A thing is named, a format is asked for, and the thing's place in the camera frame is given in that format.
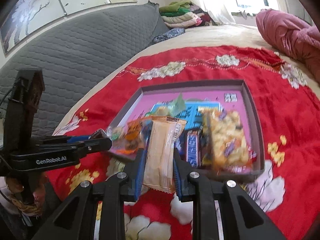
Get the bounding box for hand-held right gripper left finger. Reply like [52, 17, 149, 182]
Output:
[31, 148, 147, 240]

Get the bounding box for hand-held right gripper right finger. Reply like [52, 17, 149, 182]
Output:
[172, 148, 287, 240]

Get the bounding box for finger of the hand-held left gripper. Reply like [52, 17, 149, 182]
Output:
[72, 138, 112, 157]
[40, 134, 105, 145]

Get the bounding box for dark candy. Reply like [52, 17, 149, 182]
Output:
[89, 129, 109, 139]

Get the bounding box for small green-label pastry packet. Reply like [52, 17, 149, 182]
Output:
[106, 126, 128, 153]

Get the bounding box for tan snack packet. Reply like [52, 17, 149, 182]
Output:
[142, 116, 187, 194]

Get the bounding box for dark chocolate bar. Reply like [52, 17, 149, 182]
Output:
[184, 129, 202, 167]

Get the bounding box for orange snack packet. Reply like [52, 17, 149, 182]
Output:
[125, 119, 150, 153]

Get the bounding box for clear puffed snack packet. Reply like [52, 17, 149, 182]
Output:
[200, 109, 258, 173]

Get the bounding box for green pastry packet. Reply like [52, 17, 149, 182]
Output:
[152, 92, 187, 118]

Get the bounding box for shallow cardboard box tray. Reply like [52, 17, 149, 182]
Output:
[107, 79, 265, 178]

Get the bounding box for grey quilted headboard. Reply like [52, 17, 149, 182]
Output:
[0, 1, 170, 140]

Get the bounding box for red floral blanket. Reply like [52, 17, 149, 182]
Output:
[46, 45, 320, 240]

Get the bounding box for dark blue patterned cloth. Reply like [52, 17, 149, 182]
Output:
[151, 27, 186, 45]

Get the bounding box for beige bed sheet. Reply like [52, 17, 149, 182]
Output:
[52, 24, 320, 135]

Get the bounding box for stack of folded clothes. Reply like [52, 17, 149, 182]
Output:
[159, 0, 213, 29]

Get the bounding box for white curtain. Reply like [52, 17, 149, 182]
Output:
[181, 0, 237, 25]

